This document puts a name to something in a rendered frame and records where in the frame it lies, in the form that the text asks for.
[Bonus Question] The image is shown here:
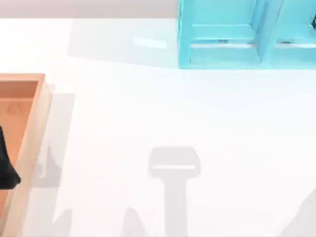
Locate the shallow salmon-coloured box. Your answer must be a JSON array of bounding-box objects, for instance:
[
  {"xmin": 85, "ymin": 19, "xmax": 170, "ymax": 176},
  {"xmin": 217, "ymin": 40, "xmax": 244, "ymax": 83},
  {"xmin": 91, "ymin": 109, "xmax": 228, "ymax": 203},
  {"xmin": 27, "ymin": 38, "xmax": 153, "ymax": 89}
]
[{"xmin": 0, "ymin": 73, "xmax": 53, "ymax": 237}]

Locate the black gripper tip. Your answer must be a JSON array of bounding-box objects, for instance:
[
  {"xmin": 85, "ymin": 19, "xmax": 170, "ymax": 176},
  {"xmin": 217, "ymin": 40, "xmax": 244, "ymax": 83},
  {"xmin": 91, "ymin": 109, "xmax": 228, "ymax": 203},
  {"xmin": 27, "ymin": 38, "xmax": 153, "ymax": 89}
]
[{"xmin": 0, "ymin": 126, "xmax": 21, "ymax": 191}]

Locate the light blue rack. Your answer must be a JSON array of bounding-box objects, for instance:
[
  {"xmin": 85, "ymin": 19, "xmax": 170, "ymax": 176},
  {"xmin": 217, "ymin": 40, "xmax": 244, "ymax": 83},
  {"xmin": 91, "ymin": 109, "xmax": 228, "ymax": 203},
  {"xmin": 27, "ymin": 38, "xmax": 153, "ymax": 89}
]
[{"xmin": 177, "ymin": 0, "xmax": 316, "ymax": 70}]

